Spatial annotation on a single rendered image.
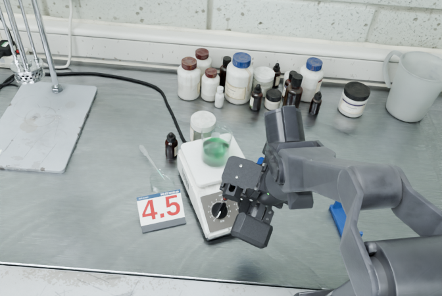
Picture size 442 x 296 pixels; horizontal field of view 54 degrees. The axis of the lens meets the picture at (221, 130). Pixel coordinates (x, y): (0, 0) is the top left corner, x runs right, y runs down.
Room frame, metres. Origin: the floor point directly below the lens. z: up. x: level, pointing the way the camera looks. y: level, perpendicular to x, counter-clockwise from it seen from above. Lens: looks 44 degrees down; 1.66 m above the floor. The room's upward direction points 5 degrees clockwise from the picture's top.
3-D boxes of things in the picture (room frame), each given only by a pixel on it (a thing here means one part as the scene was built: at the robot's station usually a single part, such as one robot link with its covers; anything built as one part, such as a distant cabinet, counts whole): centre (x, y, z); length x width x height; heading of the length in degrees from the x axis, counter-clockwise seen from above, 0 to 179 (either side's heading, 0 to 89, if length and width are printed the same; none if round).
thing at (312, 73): (0.95, -0.23, 0.96); 0.06 x 0.06 x 0.11
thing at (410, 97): (0.94, -0.49, 0.97); 0.18 x 0.13 x 0.15; 42
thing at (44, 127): (0.75, 0.44, 0.91); 0.30 x 0.20 x 0.01; 1
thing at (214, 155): (0.60, 0.01, 1.03); 0.07 x 0.06 x 0.08; 48
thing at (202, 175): (0.61, 0.01, 0.98); 0.12 x 0.12 x 0.01; 25
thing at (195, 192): (0.58, 0.00, 0.94); 0.22 x 0.13 x 0.08; 25
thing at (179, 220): (0.51, 0.11, 0.92); 0.09 x 0.06 x 0.04; 110
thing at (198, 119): (0.73, 0.04, 0.94); 0.06 x 0.06 x 0.08
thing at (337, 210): (0.53, -0.28, 0.92); 0.10 x 0.03 x 0.04; 14
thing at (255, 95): (0.88, -0.08, 0.94); 0.03 x 0.03 x 0.08
